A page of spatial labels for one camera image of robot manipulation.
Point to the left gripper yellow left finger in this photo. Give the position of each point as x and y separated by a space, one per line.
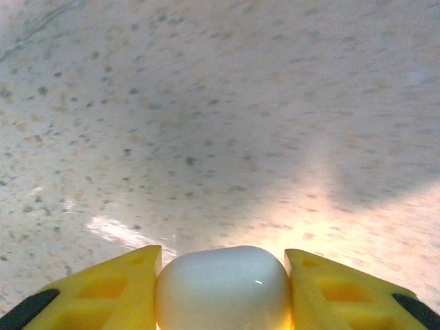
103 292

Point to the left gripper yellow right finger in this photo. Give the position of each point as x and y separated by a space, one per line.
343 295

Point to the white earbud charging case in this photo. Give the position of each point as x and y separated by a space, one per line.
223 292

